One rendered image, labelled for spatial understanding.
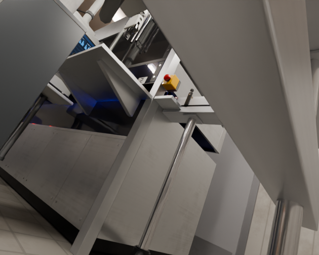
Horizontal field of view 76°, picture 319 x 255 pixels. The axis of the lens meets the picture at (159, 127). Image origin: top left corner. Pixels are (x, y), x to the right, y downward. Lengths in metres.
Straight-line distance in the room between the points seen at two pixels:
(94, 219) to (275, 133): 0.95
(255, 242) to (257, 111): 2.43
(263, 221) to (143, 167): 1.74
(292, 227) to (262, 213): 2.14
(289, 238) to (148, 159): 0.87
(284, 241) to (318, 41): 0.49
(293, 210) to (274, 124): 0.30
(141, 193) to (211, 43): 1.12
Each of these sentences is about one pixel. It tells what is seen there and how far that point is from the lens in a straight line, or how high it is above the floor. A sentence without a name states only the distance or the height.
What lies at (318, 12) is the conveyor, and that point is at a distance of 0.66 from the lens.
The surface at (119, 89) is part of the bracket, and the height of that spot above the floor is 0.81.
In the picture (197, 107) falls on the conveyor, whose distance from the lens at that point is 1.14.
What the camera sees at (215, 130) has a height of 1.12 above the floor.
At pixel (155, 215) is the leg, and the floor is 0.29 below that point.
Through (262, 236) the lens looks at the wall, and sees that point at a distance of 2.62.
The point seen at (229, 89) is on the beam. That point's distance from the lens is 0.21.
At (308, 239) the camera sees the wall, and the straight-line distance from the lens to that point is 2.56.
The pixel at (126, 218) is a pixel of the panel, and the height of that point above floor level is 0.21.
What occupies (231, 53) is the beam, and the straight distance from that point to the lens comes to 0.18.
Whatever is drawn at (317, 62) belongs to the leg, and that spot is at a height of 0.82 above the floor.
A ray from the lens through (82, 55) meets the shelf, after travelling 1.23.
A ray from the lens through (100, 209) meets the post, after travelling 1.09.
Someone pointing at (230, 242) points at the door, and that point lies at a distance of 2.64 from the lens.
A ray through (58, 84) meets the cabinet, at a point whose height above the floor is 0.92.
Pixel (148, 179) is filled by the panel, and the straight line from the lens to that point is 1.25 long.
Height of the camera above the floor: 0.30
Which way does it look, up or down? 21 degrees up
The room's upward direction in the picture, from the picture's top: 24 degrees clockwise
